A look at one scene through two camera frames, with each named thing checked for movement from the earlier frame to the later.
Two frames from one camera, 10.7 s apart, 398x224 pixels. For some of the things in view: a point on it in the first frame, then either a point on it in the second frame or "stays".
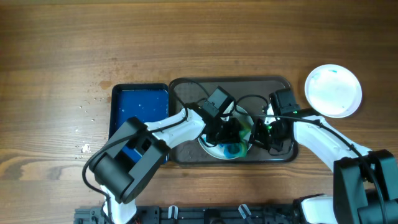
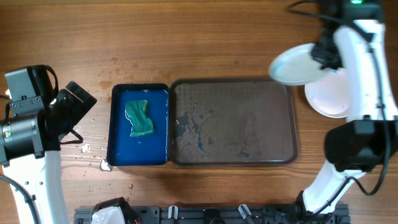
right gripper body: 262,137 -> 324,56
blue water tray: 147,102 stays
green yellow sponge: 239,149 -> 137,111
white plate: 333,91 stays
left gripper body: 226,133 -> 71,107
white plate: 247,122 -> 295,66
